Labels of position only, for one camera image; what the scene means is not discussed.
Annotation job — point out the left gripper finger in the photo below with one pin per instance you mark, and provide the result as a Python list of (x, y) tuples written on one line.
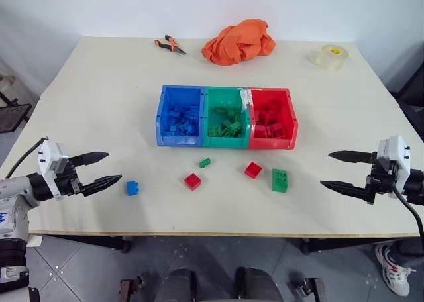
[(92, 157), (102, 182)]

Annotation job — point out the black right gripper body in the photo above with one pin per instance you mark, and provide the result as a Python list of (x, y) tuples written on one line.
[(381, 179)]

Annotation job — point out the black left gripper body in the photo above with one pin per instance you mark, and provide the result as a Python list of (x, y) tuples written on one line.
[(68, 182)]

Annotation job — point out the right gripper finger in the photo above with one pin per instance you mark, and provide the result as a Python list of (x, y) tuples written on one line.
[(348, 189), (354, 157)]

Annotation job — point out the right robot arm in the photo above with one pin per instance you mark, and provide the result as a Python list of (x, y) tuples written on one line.
[(416, 186)]

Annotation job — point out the blue toy brick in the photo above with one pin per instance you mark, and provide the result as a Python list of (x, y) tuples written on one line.
[(186, 128), (173, 128), (192, 115), (132, 188), (174, 113)]

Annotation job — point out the large green toy brick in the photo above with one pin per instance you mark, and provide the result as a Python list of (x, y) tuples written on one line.
[(280, 180)]

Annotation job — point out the red plastic bin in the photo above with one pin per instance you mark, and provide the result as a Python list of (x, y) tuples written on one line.
[(291, 123)]

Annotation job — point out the grey trouser leg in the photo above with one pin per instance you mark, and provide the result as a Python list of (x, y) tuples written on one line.
[(410, 249)]

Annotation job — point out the blue plastic bin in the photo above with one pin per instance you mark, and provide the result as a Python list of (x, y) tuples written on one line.
[(162, 116)]

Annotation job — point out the red toy brick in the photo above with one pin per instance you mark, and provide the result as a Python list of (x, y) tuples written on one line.
[(193, 181), (253, 170), (277, 130), (260, 131)]

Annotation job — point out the black metal stand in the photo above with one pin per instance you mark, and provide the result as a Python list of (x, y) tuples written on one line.
[(13, 115)]

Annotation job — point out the white and red sneaker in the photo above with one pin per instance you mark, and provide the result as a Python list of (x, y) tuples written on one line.
[(394, 270)]

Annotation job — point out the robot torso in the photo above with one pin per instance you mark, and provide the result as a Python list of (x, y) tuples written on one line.
[(11, 259)]

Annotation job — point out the clear packing tape roll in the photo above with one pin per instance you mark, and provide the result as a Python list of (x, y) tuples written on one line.
[(331, 58)]

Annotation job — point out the small green toy brick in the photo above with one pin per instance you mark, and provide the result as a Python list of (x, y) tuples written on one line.
[(205, 163)]

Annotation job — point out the green plastic bin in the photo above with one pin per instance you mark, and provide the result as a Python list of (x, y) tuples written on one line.
[(208, 143)]

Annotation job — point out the white tape patch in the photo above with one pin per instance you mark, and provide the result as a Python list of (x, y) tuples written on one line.
[(245, 98)]

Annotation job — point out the dark rounded shape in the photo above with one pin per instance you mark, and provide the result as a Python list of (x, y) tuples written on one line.
[(258, 287), (177, 287)]

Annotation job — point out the crumpled orange cloth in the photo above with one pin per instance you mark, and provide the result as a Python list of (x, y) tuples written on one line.
[(238, 43)]

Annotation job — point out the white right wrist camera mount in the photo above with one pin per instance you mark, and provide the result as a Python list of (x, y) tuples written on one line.
[(397, 153)]

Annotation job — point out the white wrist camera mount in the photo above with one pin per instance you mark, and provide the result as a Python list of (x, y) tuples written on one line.
[(49, 156), (397, 153)]

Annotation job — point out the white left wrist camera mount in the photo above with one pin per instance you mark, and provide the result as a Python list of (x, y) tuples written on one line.
[(49, 156)]

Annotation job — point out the black table frame bar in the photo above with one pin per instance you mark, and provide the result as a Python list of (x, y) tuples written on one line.
[(348, 244)]

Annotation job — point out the brown caster bracket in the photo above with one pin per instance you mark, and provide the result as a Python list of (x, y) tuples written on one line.
[(130, 287), (309, 288)]

